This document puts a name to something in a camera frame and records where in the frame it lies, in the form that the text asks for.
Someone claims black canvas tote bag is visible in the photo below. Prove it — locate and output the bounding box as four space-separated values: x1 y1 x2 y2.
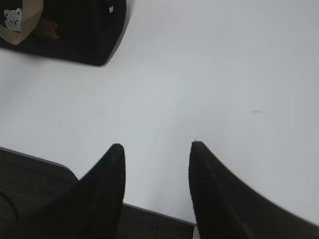
0 0 127 66

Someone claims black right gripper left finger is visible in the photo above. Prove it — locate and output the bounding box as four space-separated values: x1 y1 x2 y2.
28 143 126 239

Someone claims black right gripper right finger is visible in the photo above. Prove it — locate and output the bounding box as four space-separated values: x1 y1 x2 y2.
188 141 319 239

